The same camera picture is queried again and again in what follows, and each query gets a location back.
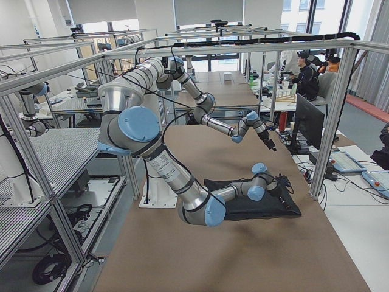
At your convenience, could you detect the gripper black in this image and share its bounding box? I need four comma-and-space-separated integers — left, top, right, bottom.
267, 179, 291, 210
256, 126, 277, 151

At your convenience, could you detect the black t-shirt with logo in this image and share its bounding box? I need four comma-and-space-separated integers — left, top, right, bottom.
202, 178, 302, 222

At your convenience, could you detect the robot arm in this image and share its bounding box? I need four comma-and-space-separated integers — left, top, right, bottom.
98, 57, 275, 156
98, 82, 290, 226

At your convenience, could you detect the black computer monitor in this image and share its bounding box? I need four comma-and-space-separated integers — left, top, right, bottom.
289, 94, 325, 155

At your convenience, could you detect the teach pendant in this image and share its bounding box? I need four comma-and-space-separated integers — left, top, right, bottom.
329, 151, 367, 175

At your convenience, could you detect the seated person in black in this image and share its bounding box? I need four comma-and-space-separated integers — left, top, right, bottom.
290, 51, 319, 101

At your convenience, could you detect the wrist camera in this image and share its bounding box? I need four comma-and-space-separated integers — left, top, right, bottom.
275, 173, 294, 194

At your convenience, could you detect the aluminium frame work table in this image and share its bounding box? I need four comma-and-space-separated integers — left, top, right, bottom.
0, 126, 103, 207

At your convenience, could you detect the aluminium cage frame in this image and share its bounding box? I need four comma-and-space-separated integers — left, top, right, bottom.
0, 24, 368, 274

